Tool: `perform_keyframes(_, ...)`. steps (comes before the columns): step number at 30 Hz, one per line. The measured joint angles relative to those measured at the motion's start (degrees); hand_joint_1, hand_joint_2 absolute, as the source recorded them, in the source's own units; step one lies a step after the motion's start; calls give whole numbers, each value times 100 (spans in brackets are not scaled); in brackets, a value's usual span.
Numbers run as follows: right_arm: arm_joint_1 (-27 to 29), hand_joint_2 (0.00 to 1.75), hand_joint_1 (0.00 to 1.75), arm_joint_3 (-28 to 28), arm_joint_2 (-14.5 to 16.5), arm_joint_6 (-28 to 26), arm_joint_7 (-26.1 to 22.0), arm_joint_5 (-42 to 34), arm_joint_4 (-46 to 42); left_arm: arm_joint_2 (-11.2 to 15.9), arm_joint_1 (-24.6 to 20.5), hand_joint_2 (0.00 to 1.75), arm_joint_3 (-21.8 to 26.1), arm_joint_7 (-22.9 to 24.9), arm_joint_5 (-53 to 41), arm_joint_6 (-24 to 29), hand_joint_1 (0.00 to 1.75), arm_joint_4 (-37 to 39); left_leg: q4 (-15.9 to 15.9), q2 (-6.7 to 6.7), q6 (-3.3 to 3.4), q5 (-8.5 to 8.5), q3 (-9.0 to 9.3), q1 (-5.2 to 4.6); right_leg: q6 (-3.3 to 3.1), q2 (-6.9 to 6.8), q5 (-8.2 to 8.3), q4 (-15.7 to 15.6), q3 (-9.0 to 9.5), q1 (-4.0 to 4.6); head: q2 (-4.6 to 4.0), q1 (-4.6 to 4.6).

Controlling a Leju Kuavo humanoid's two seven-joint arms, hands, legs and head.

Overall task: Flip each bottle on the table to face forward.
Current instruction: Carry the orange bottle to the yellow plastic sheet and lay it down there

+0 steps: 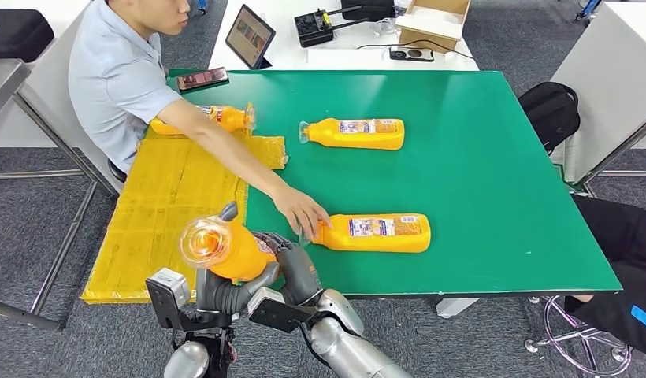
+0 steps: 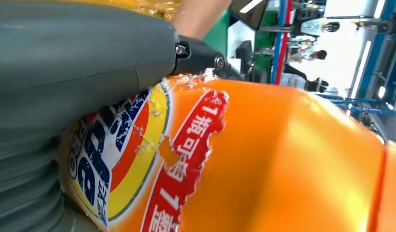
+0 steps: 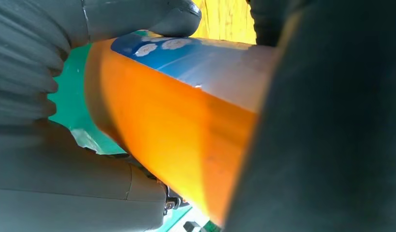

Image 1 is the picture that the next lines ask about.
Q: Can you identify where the person's right hand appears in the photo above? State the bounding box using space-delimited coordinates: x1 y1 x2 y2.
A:
270 185 333 242

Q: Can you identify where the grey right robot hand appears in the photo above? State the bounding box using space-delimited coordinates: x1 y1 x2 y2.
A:
254 232 324 306

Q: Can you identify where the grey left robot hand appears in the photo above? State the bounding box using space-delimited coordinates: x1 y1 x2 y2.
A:
195 202 280 317

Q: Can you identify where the orange detergent bottle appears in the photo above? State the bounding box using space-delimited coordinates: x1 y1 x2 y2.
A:
298 117 406 152
179 216 278 283
149 104 257 137
299 213 433 254

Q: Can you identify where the yellow taped cardboard sheet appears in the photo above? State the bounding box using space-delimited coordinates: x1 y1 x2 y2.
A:
80 104 288 306

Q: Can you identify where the white table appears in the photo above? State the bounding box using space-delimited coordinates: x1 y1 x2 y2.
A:
208 0 480 72

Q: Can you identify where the white table foot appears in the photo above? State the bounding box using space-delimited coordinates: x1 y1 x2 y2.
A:
435 298 481 320

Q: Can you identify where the green table mat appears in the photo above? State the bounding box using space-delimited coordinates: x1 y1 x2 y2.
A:
166 70 623 299

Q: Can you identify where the black stool seat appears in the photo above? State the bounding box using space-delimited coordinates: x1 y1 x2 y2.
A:
106 157 128 184

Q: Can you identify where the smartphone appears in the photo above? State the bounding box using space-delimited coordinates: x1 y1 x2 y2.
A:
176 66 230 93

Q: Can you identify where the black router with antennas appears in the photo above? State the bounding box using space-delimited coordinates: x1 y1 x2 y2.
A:
293 6 363 49

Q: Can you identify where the black tablet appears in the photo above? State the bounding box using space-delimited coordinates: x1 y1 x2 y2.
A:
225 4 277 70

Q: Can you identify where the clear plastic wrap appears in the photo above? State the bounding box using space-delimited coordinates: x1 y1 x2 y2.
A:
369 18 403 39

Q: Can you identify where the black bag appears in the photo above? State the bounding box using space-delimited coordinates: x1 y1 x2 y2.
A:
340 0 397 23

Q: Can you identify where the open cardboard box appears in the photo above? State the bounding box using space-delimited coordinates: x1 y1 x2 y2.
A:
395 0 471 55

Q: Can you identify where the person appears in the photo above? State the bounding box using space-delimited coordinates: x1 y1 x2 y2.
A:
67 0 333 242
562 194 646 358

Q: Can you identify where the chrome stool base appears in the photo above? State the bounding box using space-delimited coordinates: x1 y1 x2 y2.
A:
525 295 634 378

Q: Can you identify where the white side desk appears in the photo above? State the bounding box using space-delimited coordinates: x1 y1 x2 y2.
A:
0 0 127 195
550 2 646 186

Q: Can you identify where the black backpack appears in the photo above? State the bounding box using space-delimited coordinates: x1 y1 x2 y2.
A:
517 81 582 156

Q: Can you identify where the grey metal table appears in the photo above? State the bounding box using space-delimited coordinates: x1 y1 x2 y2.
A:
0 58 121 333

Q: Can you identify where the black hard case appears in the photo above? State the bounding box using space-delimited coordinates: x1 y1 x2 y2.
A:
0 9 56 62

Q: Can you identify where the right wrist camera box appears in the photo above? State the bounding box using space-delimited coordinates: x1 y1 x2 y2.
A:
247 287 316 334

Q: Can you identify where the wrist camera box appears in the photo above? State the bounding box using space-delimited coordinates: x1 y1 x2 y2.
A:
247 287 316 334
145 269 194 331

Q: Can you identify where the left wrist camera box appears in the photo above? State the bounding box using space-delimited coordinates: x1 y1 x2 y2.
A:
145 269 194 331

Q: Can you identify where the black cable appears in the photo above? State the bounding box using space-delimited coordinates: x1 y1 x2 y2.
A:
355 39 475 61

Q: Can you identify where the black camera device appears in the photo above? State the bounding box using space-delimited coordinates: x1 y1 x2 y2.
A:
388 46 435 63

